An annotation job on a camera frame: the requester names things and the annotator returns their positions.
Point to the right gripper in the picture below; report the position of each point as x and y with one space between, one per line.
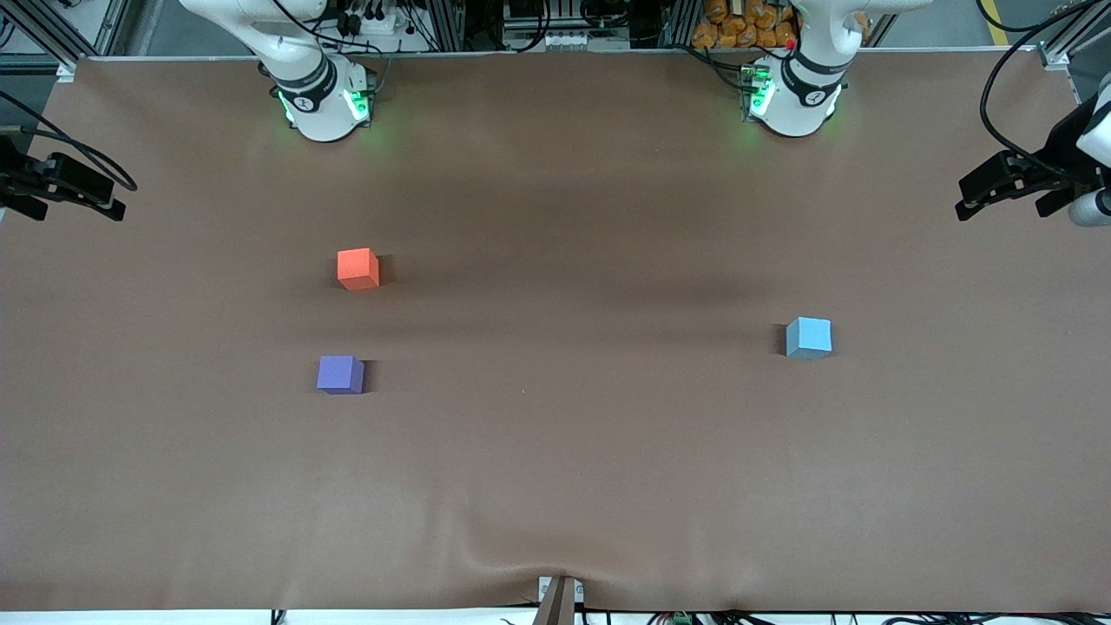
10 173

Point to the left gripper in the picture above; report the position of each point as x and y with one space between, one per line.
1060 149

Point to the light blue block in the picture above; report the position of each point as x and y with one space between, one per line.
807 337

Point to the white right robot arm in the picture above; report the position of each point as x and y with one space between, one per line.
317 108

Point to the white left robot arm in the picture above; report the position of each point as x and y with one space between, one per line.
790 121

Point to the orange block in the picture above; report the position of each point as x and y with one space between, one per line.
356 267

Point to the purple block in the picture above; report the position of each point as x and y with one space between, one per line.
338 373

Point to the white terminal block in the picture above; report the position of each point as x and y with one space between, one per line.
573 40

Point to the pile of orange packets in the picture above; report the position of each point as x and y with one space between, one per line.
738 26

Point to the white power strip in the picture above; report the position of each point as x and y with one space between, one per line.
382 28

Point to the brown table cloth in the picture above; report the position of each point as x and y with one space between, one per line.
555 417

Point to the green connector plug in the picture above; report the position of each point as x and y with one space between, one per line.
681 619

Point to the aluminium frame profile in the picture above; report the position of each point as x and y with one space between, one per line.
52 39
1063 48

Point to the brown post with bracket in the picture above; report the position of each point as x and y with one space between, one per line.
560 608

